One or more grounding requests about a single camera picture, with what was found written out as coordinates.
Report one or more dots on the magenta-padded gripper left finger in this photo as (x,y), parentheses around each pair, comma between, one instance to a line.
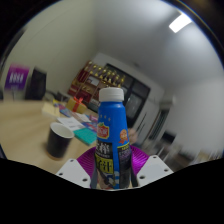
(75,173)

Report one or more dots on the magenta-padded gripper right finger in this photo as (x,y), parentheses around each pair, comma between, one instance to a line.
(153,170)

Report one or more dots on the blue drink bottle white cap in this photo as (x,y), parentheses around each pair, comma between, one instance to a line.
(111,133)

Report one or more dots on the black mug white inside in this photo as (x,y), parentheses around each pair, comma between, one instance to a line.
(58,143)

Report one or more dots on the teal book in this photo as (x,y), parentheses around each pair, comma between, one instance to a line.
(85,136)

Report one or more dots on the white printed booklet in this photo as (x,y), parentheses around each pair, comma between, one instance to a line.
(70,123)

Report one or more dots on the yellow gift box red ribbon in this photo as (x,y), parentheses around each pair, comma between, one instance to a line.
(76,105)

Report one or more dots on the black-framed glass door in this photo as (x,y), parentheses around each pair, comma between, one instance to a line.
(136,98)

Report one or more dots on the wooden shelf unit with trophies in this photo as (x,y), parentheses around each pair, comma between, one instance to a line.
(93,83)

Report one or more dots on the black office chair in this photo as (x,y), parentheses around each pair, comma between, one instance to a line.
(36,85)

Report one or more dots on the ceiling tube light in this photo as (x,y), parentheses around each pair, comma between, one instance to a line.
(180,22)

